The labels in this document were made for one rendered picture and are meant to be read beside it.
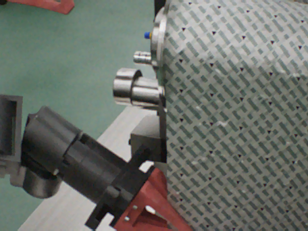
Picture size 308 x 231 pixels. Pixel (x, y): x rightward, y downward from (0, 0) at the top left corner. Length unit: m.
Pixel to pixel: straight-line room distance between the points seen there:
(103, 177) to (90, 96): 2.98
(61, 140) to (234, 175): 0.18
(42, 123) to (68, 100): 2.95
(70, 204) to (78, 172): 0.40
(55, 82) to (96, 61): 0.32
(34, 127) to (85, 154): 0.06
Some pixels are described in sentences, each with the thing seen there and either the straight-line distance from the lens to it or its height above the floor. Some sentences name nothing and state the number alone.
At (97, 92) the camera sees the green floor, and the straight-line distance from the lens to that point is 3.86.
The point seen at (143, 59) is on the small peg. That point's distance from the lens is 0.85.
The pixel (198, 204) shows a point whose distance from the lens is 0.84.
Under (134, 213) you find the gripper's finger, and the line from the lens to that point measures 0.85.
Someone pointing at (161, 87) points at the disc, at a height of 1.23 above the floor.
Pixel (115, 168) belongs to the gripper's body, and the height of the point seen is 1.14.
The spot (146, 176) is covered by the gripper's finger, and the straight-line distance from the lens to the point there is 0.84.
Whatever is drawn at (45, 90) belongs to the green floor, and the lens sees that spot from 3.92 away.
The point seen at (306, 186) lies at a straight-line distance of 0.80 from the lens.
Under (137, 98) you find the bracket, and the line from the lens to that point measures 0.90.
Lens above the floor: 1.54
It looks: 25 degrees down
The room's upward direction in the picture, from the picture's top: 1 degrees counter-clockwise
